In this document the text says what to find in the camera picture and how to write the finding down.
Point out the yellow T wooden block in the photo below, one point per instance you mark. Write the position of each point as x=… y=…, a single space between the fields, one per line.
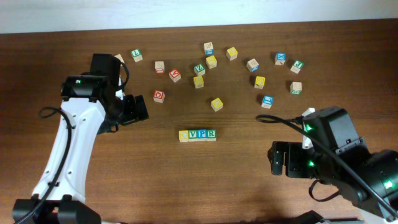
x=259 y=82

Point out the plain top wooden block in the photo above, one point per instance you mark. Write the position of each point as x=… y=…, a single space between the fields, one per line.
x=118 y=56

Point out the yellow mid wooden block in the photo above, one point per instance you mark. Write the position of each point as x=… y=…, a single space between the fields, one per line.
x=211 y=62

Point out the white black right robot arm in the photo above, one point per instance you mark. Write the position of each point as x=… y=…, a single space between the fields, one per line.
x=332 y=153

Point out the yellow C wooden block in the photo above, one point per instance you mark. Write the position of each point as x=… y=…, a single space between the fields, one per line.
x=183 y=136

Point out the red side I wooden block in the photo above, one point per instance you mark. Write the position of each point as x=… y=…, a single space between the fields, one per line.
x=159 y=66

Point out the red tilted A wooden block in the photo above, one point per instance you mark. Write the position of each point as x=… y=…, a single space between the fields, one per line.
x=175 y=75

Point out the blue D side wooden block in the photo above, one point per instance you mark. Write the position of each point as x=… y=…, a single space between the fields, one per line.
x=252 y=65

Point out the blue X wooden block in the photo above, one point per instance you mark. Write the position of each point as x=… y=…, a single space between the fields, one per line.
x=280 y=58

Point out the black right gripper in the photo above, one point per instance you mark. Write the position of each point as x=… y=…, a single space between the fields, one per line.
x=289 y=158

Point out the yellow far wooden block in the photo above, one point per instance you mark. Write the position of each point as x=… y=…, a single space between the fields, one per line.
x=231 y=53

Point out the green V wooden block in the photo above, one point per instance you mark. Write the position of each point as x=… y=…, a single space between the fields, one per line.
x=192 y=135

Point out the green R side wooden block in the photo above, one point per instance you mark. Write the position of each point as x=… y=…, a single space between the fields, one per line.
x=296 y=88

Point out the green R top wooden block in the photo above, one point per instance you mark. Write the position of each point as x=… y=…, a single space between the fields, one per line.
x=211 y=135

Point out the green L far wooden block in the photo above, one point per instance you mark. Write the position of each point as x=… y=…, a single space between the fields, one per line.
x=136 y=55

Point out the yellow umbrella wooden block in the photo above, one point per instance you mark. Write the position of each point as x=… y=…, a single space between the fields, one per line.
x=216 y=104

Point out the blue L wooden block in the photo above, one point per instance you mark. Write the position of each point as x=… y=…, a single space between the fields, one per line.
x=267 y=102

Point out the yellow spider wooden block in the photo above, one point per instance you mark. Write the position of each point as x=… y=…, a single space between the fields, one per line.
x=198 y=82

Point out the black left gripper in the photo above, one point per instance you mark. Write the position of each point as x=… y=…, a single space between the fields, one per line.
x=137 y=108

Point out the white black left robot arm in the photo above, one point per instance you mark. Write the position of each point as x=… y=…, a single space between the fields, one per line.
x=93 y=103

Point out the green J wooden block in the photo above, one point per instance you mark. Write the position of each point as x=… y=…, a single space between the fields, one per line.
x=297 y=66

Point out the green Z wooden block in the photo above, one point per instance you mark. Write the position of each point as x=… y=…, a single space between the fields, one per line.
x=199 y=69

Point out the red O wooden block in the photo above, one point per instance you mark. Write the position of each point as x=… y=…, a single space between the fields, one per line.
x=159 y=96

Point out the blue P wooden block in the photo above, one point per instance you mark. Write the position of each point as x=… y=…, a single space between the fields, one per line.
x=202 y=135

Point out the blue side far wooden block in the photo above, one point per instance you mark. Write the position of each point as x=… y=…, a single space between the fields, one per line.
x=208 y=48

